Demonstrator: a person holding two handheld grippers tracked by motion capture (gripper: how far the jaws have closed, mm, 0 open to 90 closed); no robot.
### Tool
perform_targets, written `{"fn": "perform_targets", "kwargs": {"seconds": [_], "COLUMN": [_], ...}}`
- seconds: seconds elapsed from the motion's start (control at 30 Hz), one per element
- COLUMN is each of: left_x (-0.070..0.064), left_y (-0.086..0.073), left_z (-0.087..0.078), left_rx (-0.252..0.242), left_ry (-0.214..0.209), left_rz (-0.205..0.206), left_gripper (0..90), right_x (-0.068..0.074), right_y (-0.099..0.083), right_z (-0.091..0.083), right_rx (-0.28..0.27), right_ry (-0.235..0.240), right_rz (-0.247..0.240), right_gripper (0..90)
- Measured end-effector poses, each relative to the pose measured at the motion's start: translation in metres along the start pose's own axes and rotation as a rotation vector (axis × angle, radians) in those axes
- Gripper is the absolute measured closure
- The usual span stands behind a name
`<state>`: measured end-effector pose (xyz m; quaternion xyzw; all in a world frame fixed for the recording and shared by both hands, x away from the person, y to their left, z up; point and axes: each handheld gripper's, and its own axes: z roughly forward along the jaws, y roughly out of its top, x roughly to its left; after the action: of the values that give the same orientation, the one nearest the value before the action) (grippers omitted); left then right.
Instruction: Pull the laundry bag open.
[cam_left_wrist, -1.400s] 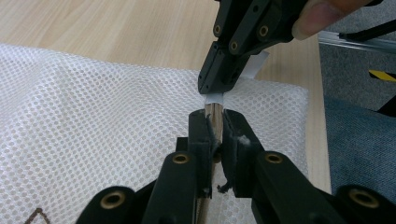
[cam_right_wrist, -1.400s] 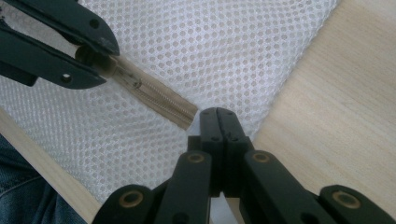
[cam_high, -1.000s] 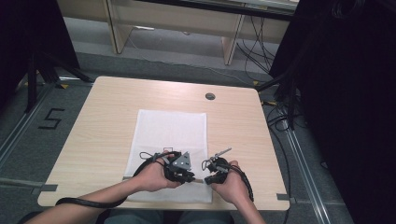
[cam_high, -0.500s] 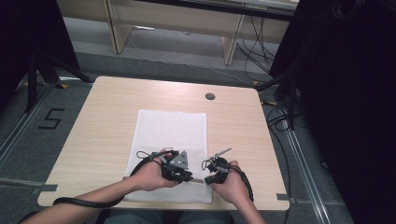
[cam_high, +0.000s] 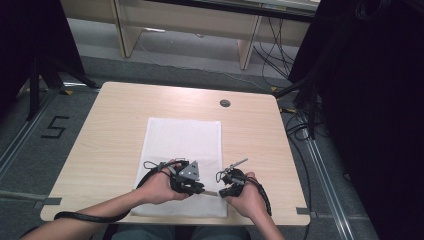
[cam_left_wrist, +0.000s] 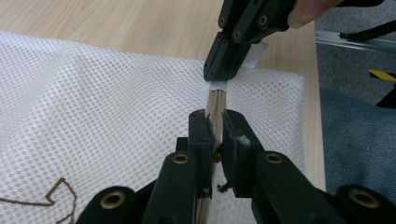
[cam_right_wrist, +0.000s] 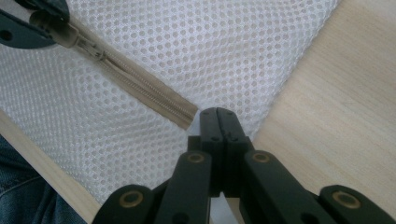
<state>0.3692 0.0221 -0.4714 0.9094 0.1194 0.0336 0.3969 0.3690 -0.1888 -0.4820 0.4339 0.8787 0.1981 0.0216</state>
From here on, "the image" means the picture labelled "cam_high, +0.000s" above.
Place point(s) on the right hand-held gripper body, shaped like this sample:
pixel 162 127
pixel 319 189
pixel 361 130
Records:
pixel 235 181

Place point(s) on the person's right leg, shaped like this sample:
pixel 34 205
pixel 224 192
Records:
pixel 220 234

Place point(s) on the person's left hand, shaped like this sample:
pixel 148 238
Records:
pixel 160 190

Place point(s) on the light wooden desk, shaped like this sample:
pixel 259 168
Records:
pixel 186 20

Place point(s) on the grey floor strip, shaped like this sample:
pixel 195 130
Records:
pixel 30 198

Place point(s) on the white cloth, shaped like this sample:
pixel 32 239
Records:
pixel 183 143

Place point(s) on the person's right hand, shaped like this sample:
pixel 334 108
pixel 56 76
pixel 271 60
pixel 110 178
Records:
pixel 248 201

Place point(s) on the person's leg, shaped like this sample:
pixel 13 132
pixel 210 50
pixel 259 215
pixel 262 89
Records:
pixel 143 233
pixel 220 234

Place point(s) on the person's left leg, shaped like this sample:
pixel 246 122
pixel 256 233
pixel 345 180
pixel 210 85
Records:
pixel 143 233

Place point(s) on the black curtain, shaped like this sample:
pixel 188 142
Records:
pixel 373 116
pixel 30 40

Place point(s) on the black metal stand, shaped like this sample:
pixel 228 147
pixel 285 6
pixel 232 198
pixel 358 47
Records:
pixel 33 90
pixel 311 110

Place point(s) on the aluminium floor rail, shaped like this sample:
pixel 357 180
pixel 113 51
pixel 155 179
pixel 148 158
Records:
pixel 23 135
pixel 328 186

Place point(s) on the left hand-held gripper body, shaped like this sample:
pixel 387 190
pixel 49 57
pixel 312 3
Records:
pixel 186 178

